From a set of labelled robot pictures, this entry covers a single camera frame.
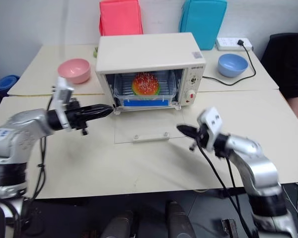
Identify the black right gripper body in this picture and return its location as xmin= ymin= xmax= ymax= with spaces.
xmin=188 ymin=123 xmax=215 ymax=152

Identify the cream toaster oven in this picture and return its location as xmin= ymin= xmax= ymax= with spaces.
xmin=95 ymin=32 xmax=208 ymax=116

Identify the black oven power cord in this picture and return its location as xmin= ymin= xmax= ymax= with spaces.
xmin=201 ymin=39 xmax=257 ymax=87

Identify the glass toaster oven door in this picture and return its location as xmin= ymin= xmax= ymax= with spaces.
xmin=113 ymin=108 xmax=181 ymax=145

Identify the dark rectangular shape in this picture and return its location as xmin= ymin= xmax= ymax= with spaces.
xmin=221 ymin=218 xmax=240 ymax=238

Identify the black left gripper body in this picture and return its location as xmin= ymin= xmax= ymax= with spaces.
xmin=64 ymin=97 xmax=90 ymax=136

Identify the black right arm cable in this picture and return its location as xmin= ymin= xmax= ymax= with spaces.
xmin=197 ymin=142 xmax=258 ymax=238

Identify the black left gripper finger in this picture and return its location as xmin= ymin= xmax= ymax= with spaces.
xmin=85 ymin=110 xmax=113 ymax=121
xmin=79 ymin=104 xmax=114 ymax=113

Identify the pink bowl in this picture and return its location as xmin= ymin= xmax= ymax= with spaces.
xmin=58 ymin=58 xmax=91 ymax=84

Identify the clear food container blue handle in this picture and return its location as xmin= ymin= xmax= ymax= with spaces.
xmin=113 ymin=72 xmax=177 ymax=110

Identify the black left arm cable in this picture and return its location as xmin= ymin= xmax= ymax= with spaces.
xmin=27 ymin=95 xmax=56 ymax=200

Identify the toy hamburger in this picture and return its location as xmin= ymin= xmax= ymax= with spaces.
xmin=131 ymin=72 xmax=161 ymax=96

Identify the dark rounded shape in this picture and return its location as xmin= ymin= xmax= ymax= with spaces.
xmin=99 ymin=210 xmax=140 ymax=238
xmin=163 ymin=200 xmax=197 ymax=238

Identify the blue stool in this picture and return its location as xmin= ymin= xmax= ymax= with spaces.
xmin=0 ymin=75 xmax=20 ymax=97

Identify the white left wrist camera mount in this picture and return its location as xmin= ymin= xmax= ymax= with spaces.
xmin=52 ymin=76 xmax=75 ymax=132

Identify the white power strip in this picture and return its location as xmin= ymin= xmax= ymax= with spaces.
xmin=215 ymin=37 xmax=254 ymax=52

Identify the person in black clothes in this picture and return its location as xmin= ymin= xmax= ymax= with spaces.
xmin=260 ymin=24 xmax=298 ymax=126

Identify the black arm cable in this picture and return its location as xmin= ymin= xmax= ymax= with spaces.
xmin=197 ymin=142 xmax=258 ymax=238
xmin=27 ymin=95 xmax=56 ymax=200

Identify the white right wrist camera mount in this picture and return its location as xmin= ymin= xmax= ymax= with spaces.
xmin=197 ymin=107 xmax=224 ymax=152

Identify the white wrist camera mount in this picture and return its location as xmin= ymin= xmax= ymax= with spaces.
xmin=52 ymin=76 xmax=75 ymax=132
xmin=197 ymin=107 xmax=224 ymax=152

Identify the blue bowl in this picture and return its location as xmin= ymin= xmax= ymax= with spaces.
xmin=218 ymin=54 xmax=249 ymax=78

